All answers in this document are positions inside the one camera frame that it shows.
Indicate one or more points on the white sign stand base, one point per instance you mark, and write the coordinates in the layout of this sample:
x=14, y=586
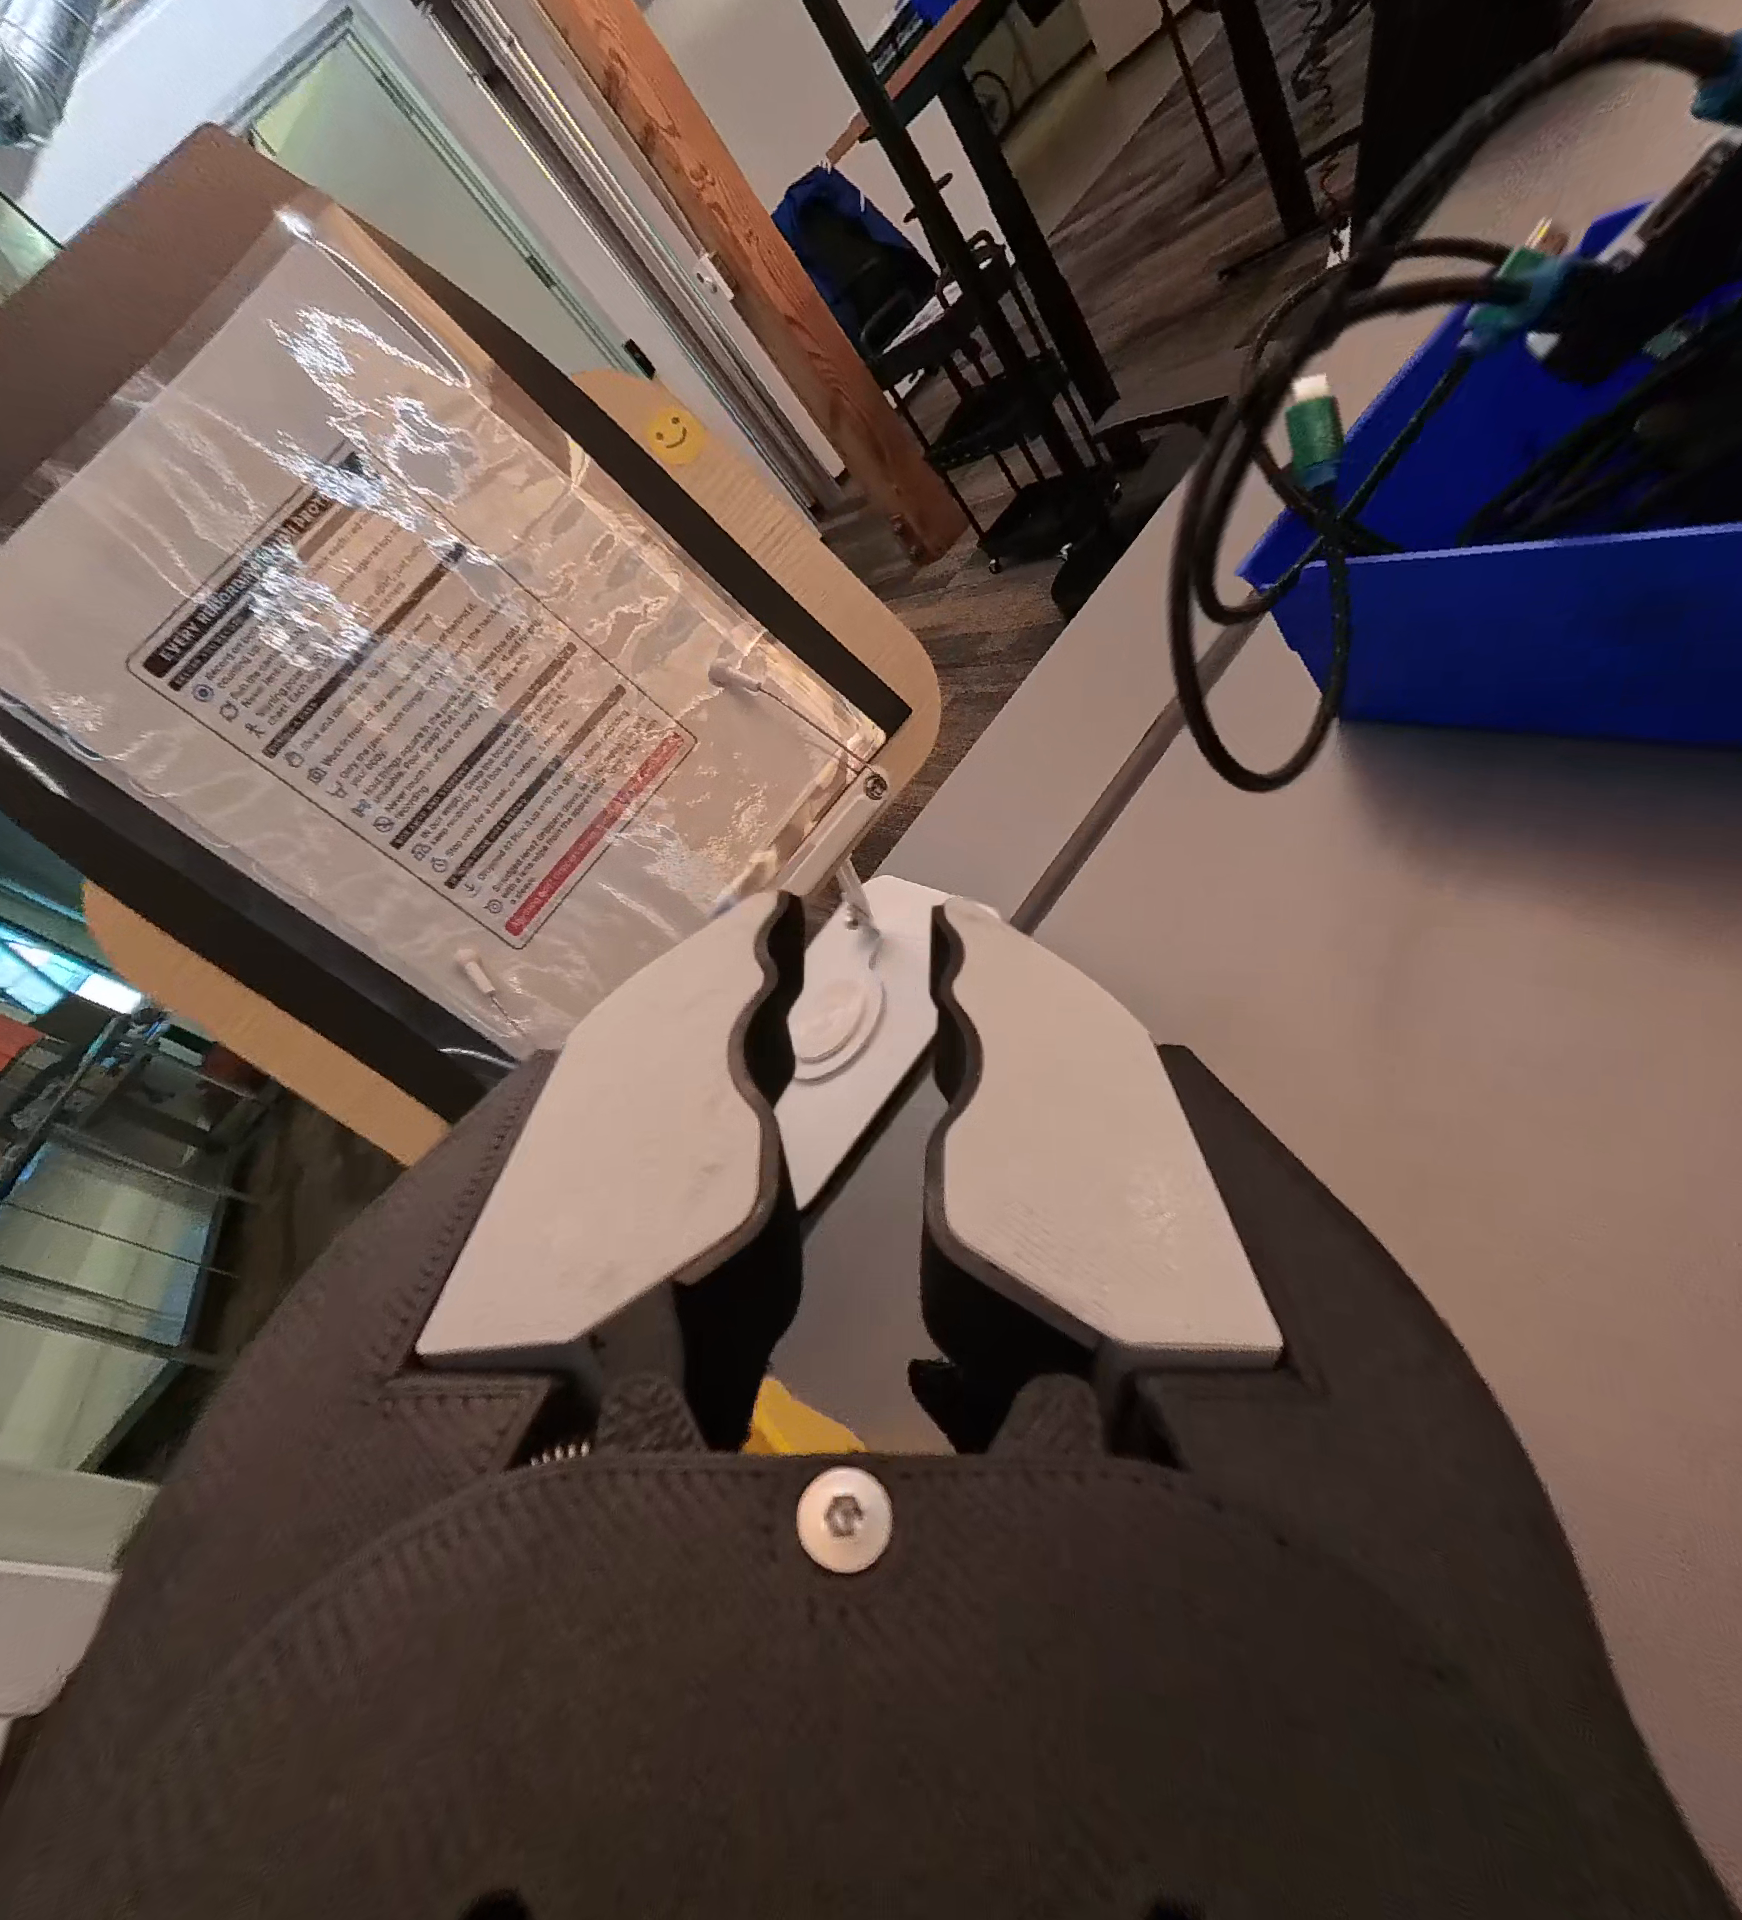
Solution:
x=893, y=938

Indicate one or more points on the wooden beam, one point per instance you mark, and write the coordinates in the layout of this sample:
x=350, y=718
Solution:
x=752, y=255

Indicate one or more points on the yellow smiley sticker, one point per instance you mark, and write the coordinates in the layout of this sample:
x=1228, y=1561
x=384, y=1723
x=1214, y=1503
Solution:
x=677, y=437

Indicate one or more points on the wooden sign board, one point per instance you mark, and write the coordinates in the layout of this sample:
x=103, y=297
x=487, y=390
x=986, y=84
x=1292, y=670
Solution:
x=811, y=571

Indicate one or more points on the white sliding door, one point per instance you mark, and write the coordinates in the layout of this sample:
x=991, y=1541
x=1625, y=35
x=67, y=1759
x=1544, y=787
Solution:
x=511, y=226

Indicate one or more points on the galvanized metal air duct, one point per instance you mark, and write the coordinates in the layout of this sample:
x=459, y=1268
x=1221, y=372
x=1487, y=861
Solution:
x=30, y=60

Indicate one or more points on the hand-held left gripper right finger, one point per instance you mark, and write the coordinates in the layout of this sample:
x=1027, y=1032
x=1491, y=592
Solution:
x=1097, y=1171

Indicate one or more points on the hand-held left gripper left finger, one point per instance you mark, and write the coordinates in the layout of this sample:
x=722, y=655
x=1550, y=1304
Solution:
x=630, y=1157

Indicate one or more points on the clear acrylic sign holder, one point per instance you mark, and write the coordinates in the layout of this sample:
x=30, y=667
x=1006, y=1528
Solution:
x=362, y=631

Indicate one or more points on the blue plastic bin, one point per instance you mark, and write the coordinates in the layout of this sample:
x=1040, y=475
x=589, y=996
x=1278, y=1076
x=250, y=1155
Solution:
x=1563, y=645

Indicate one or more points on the blue backpack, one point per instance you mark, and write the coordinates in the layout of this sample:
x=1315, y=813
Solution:
x=849, y=248

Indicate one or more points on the black metal table frame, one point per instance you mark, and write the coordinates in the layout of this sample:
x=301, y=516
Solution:
x=946, y=136

